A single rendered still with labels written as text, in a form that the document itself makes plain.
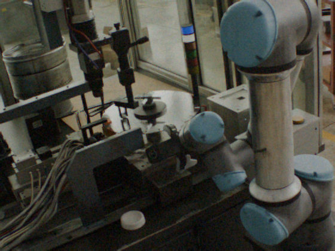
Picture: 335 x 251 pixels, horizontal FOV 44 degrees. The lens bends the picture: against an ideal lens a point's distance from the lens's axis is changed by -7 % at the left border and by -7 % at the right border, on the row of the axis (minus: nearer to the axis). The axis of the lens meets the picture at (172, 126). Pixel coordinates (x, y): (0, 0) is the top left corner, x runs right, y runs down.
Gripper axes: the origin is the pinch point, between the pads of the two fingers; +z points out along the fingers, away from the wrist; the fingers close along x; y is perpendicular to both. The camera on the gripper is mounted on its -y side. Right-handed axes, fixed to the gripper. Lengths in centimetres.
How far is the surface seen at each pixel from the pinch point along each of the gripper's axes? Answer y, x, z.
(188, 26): 24, 42, 14
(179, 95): 12.8, 18.0, 15.7
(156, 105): 2.6, 15.9, 9.9
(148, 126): -3.6, 8.9, 2.1
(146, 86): 18, 40, 83
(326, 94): 192, 18, 185
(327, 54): 223, 56, 204
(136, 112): -4.4, 15.4, 10.0
